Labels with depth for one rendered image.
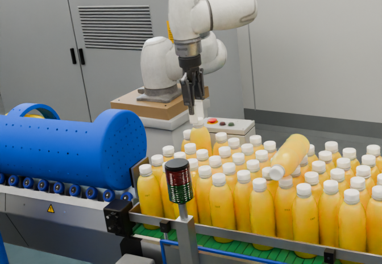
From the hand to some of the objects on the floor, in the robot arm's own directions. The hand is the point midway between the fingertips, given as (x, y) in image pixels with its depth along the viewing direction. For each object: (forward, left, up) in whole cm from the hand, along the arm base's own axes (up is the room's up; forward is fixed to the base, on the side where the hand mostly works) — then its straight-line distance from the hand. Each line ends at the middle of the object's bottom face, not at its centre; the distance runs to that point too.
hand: (196, 112), depth 190 cm
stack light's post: (+47, +22, -121) cm, 131 cm away
